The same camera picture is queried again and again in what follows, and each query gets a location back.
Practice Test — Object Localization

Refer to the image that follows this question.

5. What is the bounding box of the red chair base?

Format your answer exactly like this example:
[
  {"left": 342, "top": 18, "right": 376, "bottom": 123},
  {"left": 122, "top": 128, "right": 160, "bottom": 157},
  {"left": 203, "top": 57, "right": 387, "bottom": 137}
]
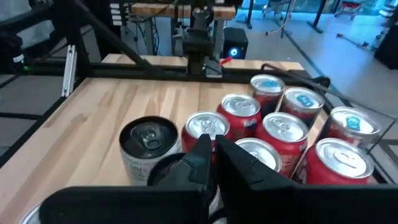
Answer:
[{"left": 333, "top": 0, "right": 365, "bottom": 20}]

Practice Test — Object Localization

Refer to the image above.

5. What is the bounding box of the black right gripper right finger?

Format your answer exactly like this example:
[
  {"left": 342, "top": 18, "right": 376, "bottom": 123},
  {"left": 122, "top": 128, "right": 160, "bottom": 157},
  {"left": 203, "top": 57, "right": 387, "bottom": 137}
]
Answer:
[{"left": 215, "top": 134, "right": 398, "bottom": 224}]

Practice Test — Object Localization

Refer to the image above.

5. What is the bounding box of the silver aluminium extrusion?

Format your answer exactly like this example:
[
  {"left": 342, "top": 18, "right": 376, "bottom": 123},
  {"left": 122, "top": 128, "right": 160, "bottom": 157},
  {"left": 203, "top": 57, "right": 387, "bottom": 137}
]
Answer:
[{"left": 61, "top": 45, "right": 76, "bottom": 98}]

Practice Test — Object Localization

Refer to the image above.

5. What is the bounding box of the small red clip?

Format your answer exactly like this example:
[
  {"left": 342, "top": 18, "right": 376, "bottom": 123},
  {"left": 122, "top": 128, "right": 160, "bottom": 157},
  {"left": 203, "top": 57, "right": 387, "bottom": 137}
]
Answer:
[{"left": 218, "top": 55, "right": 234, "bottom": 67}]

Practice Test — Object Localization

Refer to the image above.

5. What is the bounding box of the large black case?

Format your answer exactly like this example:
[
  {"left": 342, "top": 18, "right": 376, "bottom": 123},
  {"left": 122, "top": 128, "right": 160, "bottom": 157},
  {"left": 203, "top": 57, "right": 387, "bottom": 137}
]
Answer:
[{"left": 374, "top": 23, "right": 398, "bottom": 71}]

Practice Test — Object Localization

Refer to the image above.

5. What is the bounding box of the office chair base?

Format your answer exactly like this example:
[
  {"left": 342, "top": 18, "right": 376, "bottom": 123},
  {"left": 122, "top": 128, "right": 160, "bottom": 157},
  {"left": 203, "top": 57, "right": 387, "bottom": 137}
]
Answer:
[{"left": 262, "top": 0, "right": 292, "bottom": 20}]

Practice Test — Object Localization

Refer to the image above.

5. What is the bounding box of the long-handled floor tool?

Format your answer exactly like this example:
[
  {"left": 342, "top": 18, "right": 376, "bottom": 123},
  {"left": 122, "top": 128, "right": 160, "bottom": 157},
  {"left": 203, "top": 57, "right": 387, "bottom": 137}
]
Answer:
[{"left": 335, "top": 32, "right": 371, "bottom": 48}]

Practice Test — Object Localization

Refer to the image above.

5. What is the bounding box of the wooden background workbench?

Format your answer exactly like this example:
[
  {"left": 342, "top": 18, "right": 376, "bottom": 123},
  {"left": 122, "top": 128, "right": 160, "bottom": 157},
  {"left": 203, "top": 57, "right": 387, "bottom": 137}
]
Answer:
[{"left": 131, "top": 2, "right": 236, "bottom": 21}]

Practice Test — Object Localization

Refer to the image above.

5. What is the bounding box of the white Celsius slim can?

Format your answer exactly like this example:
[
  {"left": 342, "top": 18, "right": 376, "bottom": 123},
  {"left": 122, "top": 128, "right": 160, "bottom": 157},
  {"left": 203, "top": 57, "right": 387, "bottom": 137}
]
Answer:
[{"left": 119, "top": 116, "right": 182, "bottom": 187}]

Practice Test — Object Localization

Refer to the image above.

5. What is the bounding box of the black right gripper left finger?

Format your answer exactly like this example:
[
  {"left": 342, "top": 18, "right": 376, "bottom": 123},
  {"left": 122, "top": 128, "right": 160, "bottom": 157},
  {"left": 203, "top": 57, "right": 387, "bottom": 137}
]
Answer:
[{"left": 39, "top": 133, "right": 215, "bottom": 224}]

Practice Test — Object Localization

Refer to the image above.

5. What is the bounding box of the black aluminium rig frame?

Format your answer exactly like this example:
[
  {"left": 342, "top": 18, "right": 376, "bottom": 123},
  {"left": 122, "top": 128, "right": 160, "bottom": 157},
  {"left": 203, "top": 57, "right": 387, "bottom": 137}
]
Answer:
[{"left": 0, "top": 0, "right": 330, "bottom": 169}]

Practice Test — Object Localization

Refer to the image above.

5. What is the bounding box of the black device with blue light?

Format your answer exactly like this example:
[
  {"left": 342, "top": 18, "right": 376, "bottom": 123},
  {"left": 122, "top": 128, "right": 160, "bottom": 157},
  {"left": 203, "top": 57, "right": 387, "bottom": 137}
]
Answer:
[{"left": 223, "top": 27, "right": 249, "bottom": 60}]

